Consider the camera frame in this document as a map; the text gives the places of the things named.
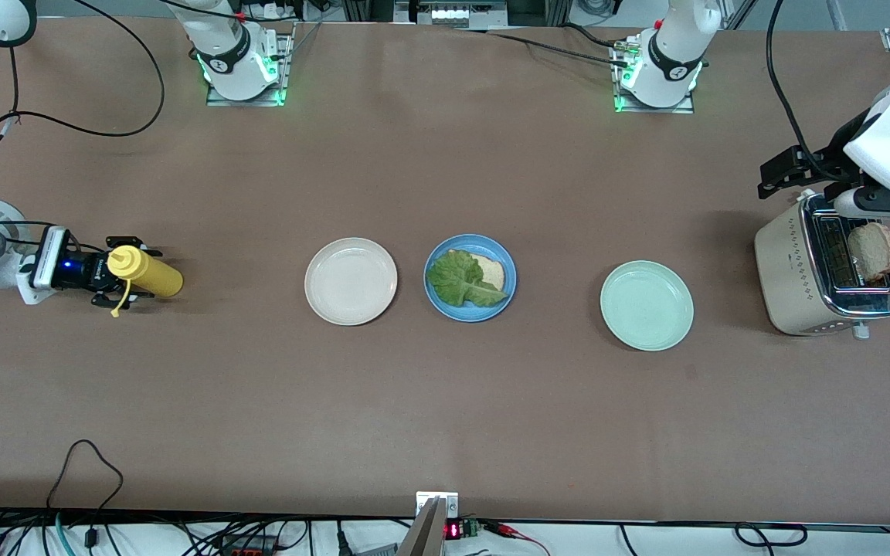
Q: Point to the pale green round plate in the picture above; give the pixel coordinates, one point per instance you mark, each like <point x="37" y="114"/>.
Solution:
<point x="646" y="306"/>

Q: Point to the metal camera mounting bracket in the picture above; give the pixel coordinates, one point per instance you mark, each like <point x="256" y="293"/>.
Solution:
<point x="433" y="533"/>

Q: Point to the red display circuit board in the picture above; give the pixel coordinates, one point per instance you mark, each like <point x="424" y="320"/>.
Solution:
<point x="464" y="530"/>

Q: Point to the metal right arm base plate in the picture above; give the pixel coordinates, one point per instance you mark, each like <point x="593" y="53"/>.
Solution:
<point x="221" y="100"/>

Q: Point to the control box with lights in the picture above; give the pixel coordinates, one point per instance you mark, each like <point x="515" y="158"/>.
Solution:
<point x="453" y="14"/>

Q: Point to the yellow mustard squeeze bottle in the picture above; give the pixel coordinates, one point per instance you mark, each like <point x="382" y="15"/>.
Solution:
<point x="159" y="279"/>

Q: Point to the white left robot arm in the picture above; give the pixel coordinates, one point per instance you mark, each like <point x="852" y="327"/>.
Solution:
<point x="673" y="46"/>

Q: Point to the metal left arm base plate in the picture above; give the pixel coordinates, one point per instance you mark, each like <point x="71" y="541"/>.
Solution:
<point x="646" y="110"/>

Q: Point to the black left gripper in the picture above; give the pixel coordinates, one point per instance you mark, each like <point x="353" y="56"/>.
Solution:
<point x="817" y="171"/>

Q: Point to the toasted bread slice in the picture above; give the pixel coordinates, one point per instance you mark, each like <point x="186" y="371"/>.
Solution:
<point x="874" y="251"/>
<point x="494" y="270"/>

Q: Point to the blue round plate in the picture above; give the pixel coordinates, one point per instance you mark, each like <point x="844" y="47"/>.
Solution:
<point x="491" y="311"/>

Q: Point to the green lettuce leaf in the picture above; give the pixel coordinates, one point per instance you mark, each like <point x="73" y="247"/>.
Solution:
<point x="456" y="278"/>

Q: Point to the beige round plate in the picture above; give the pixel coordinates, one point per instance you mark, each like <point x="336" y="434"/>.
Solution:
<point x="351" y="282"/>

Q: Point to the beige and chrome toaster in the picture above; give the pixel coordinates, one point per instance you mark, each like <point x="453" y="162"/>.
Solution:
<point x="789" y="278"/>

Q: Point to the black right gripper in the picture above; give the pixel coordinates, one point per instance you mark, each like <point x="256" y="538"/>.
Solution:
<point x="92" y="272"/>

